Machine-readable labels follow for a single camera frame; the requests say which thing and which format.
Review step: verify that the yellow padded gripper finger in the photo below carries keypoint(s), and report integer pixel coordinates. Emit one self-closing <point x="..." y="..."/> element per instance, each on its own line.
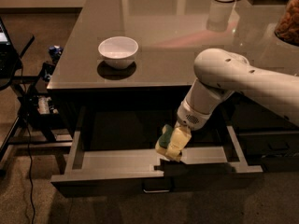
<point x="178" y="140"/>

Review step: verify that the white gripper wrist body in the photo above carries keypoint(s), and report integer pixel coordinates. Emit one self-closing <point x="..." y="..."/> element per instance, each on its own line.
<point x="192" y="117"/>

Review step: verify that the green and yellow sponge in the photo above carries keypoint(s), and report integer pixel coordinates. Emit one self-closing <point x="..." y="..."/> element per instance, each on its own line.
<point x="164" y="140"/>

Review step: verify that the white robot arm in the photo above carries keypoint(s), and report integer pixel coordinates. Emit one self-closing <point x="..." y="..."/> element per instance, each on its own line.
<point x="219" y="74"/>

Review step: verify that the open grey top drawer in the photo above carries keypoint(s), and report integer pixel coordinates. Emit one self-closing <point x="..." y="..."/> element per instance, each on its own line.
<point x="114" y="152"/>

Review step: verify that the dark cabinet with drawers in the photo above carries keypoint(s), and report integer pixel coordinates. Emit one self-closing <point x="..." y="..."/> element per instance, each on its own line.
<point x="265" y="139"/>

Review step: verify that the white ceramic bowl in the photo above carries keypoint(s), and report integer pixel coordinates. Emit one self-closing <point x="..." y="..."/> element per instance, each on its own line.
<point x="118" y="51"/>

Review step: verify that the jar of snacks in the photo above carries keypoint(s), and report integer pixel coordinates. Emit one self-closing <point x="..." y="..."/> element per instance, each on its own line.
<point x="287" y="28"/>

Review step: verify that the black side stand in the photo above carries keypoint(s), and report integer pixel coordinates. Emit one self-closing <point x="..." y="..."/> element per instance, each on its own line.
<point x="29" y="127"/>

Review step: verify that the black laptop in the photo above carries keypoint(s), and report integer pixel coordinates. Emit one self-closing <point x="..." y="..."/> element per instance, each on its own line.
<point x="9" y="58"/>

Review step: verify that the metal drawer handle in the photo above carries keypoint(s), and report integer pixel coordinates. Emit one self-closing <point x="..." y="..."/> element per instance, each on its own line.
<point x="156" y="186"/>

